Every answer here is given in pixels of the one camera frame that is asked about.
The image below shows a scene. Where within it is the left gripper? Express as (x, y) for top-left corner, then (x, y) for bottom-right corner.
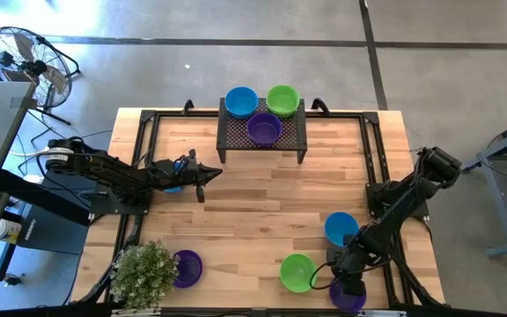
(172, 148), (224, 203)

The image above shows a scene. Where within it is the black perforated metal rack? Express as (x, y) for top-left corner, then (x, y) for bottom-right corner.
(216, 96), (309, 165)

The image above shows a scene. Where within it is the purple plastic mini bowl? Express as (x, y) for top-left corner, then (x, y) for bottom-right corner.
(172, 249), (204, 290)
(328, 279), (368, 314)
(246, 112), (283, 147)

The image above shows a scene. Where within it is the green plastic mini bowl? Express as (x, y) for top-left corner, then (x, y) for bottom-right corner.
(279, 253), (319, 294)
(265, 84), (301, 119)

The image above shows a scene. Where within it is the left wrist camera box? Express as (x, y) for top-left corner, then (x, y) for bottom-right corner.
(182, 153), (200, 175)

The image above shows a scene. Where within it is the grey metal desk frame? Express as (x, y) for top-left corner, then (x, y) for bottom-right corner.
(457, 112), (507, 259)

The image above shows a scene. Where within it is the artificial green potted plant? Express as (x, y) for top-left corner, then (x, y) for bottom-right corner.
(108, 240), (180, 312)

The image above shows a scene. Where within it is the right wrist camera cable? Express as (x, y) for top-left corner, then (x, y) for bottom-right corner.
(308, 262), (341, 291)

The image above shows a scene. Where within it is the black computer tower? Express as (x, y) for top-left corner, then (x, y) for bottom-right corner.
(15, 175), (92, 256)

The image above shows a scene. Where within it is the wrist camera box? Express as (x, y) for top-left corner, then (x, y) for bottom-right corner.
(182, 153), (200, 175)
(332, 263), (351, 281)

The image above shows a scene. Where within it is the black floor fan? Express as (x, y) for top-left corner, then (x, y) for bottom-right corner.
(0, 26), (82, 127)

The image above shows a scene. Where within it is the white canister yellow label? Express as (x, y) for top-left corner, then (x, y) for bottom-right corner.
(0, 218), (23, 245)

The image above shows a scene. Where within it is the silver metal bar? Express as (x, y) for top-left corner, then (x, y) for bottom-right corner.
(357, 309), (408, 317)

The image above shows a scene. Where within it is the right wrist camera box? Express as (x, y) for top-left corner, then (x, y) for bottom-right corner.
(332, 263), (351, 281)

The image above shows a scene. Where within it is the black caster wheel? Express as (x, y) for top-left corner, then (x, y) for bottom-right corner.
(3, 272), (26, 287)

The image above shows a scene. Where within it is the blue plastic mini bowl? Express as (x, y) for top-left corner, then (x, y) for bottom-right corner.
(324, 211), (360, 247)
(224, 85), (260, 120)
(163, 160), (185, 195)

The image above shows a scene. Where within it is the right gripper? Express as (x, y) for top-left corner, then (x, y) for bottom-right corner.
(326, 240), (380, 298)

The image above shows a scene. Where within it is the black aluminium table frame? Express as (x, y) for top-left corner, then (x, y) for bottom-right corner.
(70, 107), (446, 317)

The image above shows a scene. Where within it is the white floor cable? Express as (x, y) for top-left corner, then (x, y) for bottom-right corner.
(9, 147), (50, 159)

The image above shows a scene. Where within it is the black floor cable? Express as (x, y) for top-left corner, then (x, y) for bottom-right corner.
(15, 107), (114, 153)

